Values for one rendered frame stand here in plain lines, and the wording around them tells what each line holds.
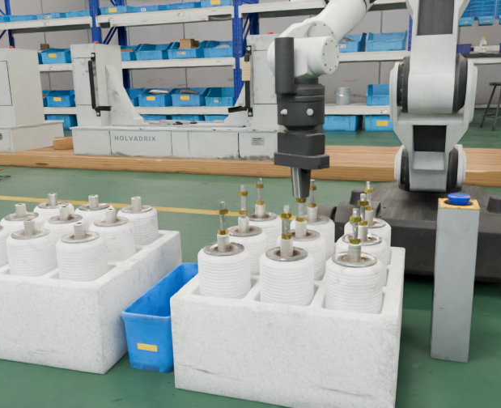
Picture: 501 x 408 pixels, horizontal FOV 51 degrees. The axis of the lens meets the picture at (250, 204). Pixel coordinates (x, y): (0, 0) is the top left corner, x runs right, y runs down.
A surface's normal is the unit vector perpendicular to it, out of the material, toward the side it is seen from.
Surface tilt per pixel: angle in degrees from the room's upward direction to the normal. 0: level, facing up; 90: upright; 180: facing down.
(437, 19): 72
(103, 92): 90
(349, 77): 90
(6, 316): 90
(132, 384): 0
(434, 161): 54
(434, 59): 58
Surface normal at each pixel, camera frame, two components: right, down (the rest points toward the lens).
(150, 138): -0.34, 0.22
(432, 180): -0.25, 0.80
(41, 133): 0.94, 0.06
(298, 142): -0.73, 0.18
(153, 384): -0.02, -0.97
